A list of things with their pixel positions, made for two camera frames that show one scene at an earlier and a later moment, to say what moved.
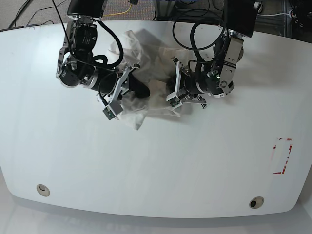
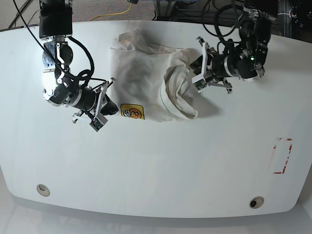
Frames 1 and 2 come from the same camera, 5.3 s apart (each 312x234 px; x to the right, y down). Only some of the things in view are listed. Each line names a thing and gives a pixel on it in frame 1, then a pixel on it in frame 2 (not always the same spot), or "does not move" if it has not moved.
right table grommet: [256, 202] does not move
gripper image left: [77, 66] -> [62, 88]
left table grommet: [43, 190] does not move
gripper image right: [215, 78] -> [244, 59]
